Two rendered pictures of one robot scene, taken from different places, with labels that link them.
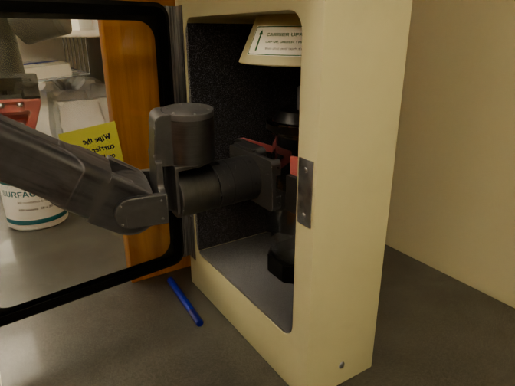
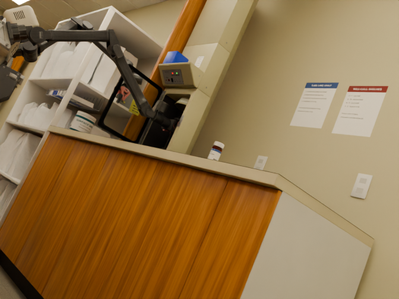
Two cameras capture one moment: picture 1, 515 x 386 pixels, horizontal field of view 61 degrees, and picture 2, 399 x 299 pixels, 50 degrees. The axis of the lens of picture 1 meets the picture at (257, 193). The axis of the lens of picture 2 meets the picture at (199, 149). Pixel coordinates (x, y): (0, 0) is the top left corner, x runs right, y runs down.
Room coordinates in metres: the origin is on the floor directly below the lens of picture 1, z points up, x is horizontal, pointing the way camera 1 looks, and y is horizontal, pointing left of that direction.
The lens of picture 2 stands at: (-1.92, 0.02, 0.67)
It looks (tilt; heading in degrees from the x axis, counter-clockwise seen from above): 10 degrees up; 355
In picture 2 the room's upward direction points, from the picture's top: 24 degrees clockwise
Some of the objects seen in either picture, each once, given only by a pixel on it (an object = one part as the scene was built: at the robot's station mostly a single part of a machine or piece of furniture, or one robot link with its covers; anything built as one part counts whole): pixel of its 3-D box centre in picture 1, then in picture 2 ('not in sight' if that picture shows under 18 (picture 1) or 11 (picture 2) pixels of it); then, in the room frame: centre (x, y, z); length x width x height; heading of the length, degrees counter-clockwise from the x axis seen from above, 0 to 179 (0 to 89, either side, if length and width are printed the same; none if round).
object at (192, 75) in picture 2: not in sight; (177, 75); (0.50, 0.08, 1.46); 0.32 x 0.11 x 0.10; 33
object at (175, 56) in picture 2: not in sight; (175, 61); (0.57, 0.12, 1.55); 0.10 x 0.10 x 0.09; 33
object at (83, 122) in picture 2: not in sight; (82, 125); (0.94, 0.51, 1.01); 0.13 x 0.13 x 0.15
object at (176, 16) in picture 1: (182, 145); (151, 118); (0.65, 0.12, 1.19); 0.03 x 0.02 x 0.39; 33
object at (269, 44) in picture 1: (309, 39); (189, 105); (0.57, -0.06, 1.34); 0.18 x 0.18 x 0.05
